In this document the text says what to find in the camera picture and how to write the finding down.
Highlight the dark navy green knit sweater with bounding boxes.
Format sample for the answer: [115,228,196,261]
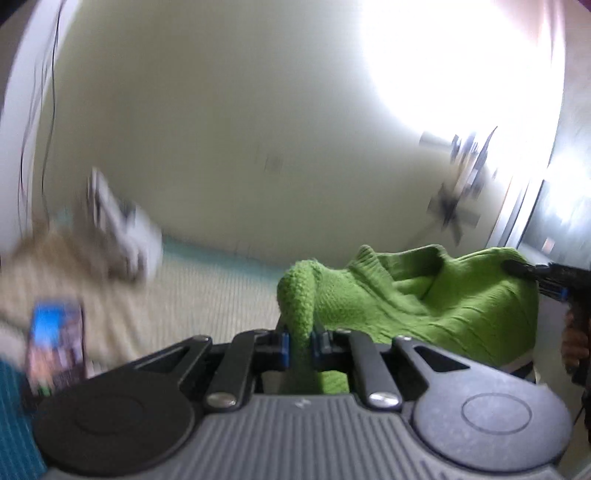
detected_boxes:
[276,245,539,394]

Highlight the person's right hand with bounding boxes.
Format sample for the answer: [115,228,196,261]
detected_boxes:
[560,309,590,375]

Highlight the white power strip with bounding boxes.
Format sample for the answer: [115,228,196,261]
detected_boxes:
[419,127,498,198]

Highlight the white printed garment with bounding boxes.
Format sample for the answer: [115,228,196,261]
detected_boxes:
[72,168,163,283]

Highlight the smartphone in dark case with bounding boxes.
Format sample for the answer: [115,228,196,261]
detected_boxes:
[23,299,87,401]

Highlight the black tape cross on wall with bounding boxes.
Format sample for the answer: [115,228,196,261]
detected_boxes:
[428,185,480,246]

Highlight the wall outlet plate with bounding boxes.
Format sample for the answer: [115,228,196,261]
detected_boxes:
[263,154,283,175]

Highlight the hanging black cables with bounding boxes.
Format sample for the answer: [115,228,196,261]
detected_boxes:
[15,0,66,232]

